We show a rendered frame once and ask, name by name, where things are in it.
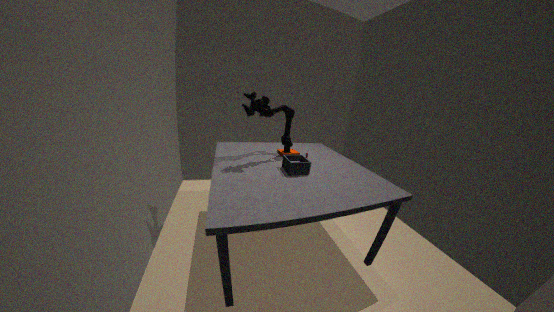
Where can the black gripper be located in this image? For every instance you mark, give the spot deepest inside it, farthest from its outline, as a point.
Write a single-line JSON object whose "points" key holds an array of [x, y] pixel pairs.
{"points": [[250, 110]]}

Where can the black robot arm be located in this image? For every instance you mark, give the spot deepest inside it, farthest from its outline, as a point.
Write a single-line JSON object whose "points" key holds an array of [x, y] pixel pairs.
{"points": [[289, 114]]}

